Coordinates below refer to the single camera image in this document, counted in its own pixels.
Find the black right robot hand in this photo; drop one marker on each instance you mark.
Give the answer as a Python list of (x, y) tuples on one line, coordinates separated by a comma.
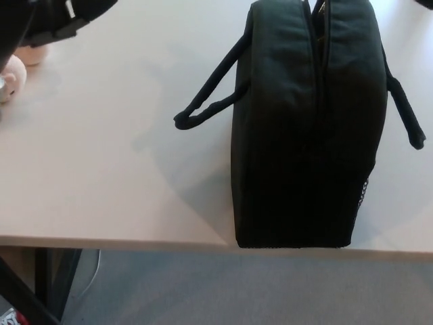
[(427, 2)]

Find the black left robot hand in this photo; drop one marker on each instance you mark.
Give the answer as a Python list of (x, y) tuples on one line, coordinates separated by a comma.
[(37, 17)]

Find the black fabric lunch bag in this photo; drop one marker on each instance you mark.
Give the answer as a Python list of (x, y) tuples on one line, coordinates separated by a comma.
[(304, 135)]

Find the black desk leg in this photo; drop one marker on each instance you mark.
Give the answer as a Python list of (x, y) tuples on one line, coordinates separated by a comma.
[(57, 287)]

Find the round pink plush toy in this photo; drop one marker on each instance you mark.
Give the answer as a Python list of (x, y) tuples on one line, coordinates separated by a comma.
[(34, 55)]

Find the pink plush toy with face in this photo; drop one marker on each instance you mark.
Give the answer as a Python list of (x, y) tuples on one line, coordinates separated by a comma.
[(15, 78)]

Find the black diagonal bar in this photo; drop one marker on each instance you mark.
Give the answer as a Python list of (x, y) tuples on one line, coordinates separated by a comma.
[(23, 298)]

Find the red and white object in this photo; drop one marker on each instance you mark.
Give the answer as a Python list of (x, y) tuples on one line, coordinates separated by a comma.
[(11, 315)]

